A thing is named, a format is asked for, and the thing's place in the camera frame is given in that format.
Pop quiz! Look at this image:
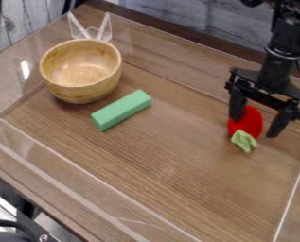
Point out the black cable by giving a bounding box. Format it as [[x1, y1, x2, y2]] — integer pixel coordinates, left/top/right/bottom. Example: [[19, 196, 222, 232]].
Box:
[[0, 219, 31, 242]]

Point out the clear acrylic tray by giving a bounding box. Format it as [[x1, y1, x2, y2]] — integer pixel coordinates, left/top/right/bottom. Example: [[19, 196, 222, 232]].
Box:
[[0, 66, 300, 242]]

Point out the black metal mount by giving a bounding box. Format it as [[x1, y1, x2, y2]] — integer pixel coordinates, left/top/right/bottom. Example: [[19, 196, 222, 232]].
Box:
[[15, 211, 60, 242]]

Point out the clear acrylic corner bracket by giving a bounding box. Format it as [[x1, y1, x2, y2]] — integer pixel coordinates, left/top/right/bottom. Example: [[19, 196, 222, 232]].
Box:
[[67, 11, 113, 42]]

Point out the wooden bowl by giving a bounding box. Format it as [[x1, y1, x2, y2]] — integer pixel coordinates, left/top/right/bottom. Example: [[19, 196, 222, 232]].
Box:
[[39, 39, 122, 104]]

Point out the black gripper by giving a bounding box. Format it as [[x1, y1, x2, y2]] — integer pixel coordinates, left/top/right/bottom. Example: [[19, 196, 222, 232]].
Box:
[[224, 67, 300, 138]]

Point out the red plush strawberry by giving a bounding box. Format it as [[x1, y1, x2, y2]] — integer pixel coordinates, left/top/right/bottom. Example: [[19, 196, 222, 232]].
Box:
[[228, 106, 264, 153]]

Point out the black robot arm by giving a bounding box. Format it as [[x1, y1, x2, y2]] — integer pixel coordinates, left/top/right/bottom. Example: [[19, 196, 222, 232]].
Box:
[[224, 0, 300, 138]]

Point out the green rectangular block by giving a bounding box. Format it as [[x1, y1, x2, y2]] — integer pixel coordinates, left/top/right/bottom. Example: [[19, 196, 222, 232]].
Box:
[[90, 90, 151, 131]]

